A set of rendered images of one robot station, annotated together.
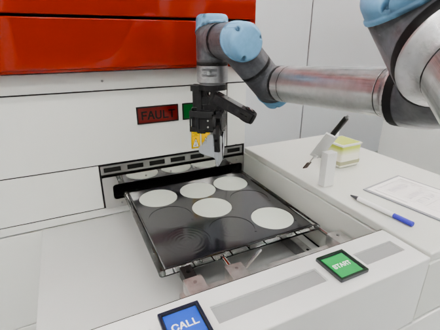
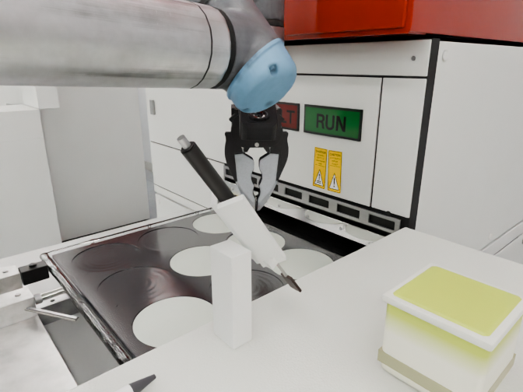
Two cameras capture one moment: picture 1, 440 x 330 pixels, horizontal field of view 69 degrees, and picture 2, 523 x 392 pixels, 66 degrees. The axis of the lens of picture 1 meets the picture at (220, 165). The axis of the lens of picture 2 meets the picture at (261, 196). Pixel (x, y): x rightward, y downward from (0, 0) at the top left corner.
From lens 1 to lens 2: 0.85 m
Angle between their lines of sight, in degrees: 69
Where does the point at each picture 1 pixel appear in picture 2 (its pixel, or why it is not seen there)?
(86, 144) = (217, 134)
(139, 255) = not seen: hidden behind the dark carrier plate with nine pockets
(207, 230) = (130, 266)
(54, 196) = (196, 180)
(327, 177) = (216, 310)
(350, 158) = (426, 367)
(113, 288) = not seen: hidden behind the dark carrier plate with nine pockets
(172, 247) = (93, 252)
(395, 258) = not seen: outside the picture
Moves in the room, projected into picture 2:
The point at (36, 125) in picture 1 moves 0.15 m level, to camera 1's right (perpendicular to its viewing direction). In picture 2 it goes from (191, 103) to (198, 109)
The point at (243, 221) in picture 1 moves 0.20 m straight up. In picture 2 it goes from (159, 291) to (145, 144)
